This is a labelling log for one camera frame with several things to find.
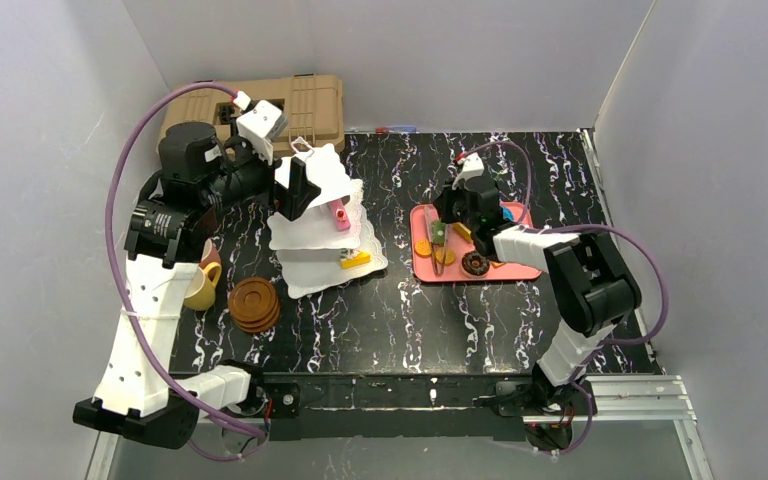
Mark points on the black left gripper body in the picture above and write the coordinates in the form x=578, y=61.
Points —
x=283, y=183

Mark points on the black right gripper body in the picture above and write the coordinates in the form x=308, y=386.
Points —
x=454, y=213

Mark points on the yellow cake with cherry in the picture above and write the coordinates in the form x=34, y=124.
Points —
x=462, y=232

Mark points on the pink serving tray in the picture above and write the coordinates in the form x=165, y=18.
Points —
x=422, y=267

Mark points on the green roll cake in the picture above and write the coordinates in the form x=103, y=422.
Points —
x=437, y=233

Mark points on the pink cake slice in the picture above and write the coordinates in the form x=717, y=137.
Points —
x=339, y=214

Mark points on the white three-tier cake stand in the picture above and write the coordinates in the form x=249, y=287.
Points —
x=308, y=249

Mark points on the yellow cake slice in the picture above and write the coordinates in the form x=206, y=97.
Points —
x=352, y=258

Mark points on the tan plastic tool case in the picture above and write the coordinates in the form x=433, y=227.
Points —
x=313, y=105

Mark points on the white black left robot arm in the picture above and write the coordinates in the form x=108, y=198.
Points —
x=176, y=214

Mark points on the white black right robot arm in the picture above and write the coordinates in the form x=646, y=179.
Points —
x=592, y=284

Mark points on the chocolate donut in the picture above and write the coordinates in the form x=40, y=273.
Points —
x=474, y=265

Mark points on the round orange waffle cookie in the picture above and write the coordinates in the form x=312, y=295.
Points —
x=423, y=248

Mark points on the pink mug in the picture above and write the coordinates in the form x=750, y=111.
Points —
x=210, y=254

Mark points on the stack of brown wooden coasters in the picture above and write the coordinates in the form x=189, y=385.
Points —
x=254, y=305

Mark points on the yellow mug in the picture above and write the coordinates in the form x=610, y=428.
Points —
x=201, y=293

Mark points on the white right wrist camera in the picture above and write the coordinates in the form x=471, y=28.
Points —
x=468, y=166

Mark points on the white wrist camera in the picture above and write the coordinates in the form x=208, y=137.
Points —
x=468, y=166
x=260, y=126

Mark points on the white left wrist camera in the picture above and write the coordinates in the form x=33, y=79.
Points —
x=260, y=126

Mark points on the aluminium frame rail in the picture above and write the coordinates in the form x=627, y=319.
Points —
x=318, y=399

